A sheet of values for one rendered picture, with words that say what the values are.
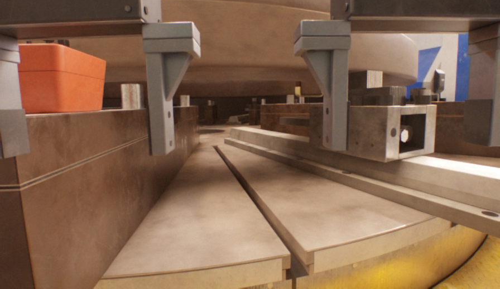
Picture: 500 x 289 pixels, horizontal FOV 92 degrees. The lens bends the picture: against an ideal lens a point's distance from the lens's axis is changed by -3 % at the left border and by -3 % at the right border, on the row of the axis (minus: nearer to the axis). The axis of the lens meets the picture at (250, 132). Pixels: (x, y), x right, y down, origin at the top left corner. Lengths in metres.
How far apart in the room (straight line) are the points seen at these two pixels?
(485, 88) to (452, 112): 1.96
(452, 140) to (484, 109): 1.98
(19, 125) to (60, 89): 0.30
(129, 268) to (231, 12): 0.97
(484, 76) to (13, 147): 0.41
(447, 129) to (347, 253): 1.61
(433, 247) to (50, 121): 1.20
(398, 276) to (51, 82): 1.10
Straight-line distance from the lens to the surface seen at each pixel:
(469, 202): 1.07
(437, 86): 6.55
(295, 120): 1.66
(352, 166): 1.29
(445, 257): 1.30
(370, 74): 1.29
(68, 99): 0.60
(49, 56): 0.58
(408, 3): 0.23
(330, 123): 0.22
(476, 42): 0.30
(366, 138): 1.12
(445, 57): 6.96
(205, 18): 1.14
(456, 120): 2.25
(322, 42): 0.21
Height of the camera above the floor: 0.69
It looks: 7 degrees down
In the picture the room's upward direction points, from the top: 1 degrees counter-clockwise
